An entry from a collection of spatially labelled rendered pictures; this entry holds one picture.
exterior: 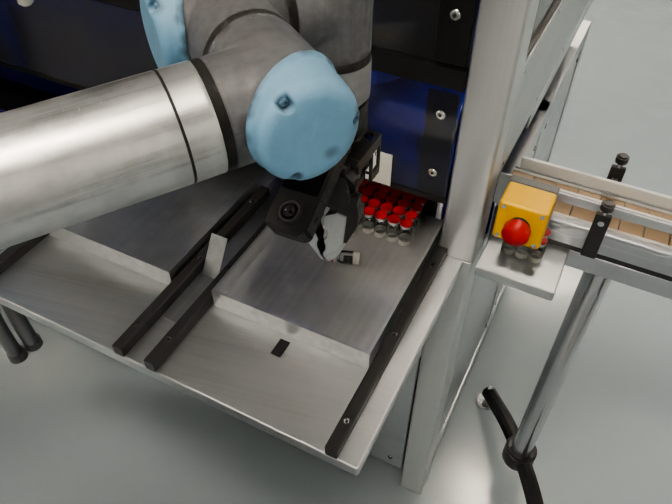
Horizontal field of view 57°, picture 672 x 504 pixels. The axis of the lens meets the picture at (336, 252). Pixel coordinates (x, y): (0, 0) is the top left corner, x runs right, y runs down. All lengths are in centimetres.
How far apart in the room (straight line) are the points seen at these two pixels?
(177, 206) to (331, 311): 37
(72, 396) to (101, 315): 106
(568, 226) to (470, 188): 21
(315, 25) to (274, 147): 17
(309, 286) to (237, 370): 18
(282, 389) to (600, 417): 130
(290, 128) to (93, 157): 11
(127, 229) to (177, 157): 75
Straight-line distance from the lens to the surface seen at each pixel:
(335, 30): 55
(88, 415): 200
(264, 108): 38
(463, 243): 102
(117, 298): 103
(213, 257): 101
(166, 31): 50
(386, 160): 97
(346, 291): 98
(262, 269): 101
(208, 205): 114
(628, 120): 324
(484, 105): 86
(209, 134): 39
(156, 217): 114
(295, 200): 59
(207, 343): 93
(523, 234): 92
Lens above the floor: 162
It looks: 45 degrees down
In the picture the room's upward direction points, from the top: straight up
